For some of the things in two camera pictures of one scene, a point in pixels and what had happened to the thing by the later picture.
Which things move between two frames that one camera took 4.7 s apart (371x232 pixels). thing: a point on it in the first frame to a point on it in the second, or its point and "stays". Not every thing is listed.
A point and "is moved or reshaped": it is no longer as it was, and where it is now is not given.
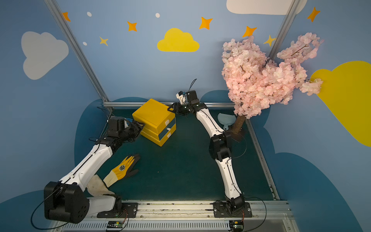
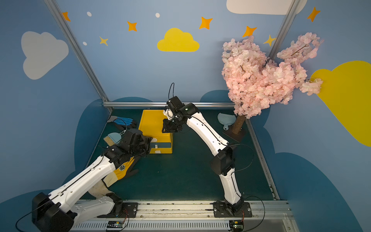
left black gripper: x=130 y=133 to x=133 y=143
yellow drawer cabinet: x=160 y=124 is moved or reshaped
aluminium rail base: x=257 y=215 stays
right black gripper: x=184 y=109 to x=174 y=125
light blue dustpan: x=226 y=120 stays
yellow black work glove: x=122 y=170 stays
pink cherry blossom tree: x=255 y=84 stays
